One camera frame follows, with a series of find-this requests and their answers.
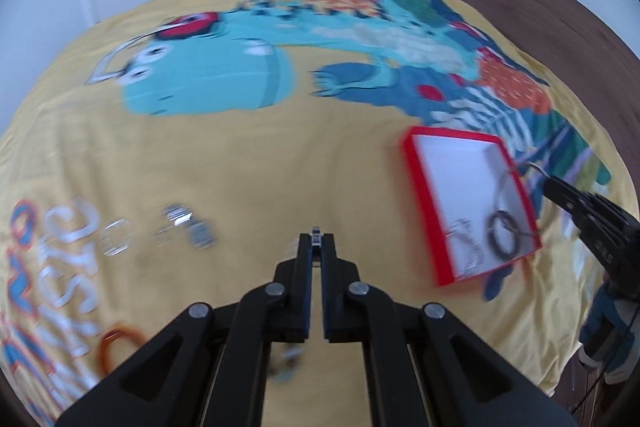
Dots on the dark brown bangle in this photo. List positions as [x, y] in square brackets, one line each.
[492, 232]

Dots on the amber bangle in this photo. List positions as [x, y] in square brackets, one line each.
[104, 347]

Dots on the person's right hand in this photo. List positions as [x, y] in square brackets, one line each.
[607, 332]

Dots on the twisted silver bangle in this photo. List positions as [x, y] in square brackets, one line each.
[457, 227]

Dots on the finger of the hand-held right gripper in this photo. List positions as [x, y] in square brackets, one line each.
[600, 227]

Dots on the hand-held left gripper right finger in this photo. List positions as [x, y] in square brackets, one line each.
[327, 257]

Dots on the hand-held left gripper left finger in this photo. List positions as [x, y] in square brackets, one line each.
[304, 257]

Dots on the red jewelry box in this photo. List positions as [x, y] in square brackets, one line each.
[450, 177]

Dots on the yellow printed blanket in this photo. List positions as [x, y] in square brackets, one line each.
[300, 147]

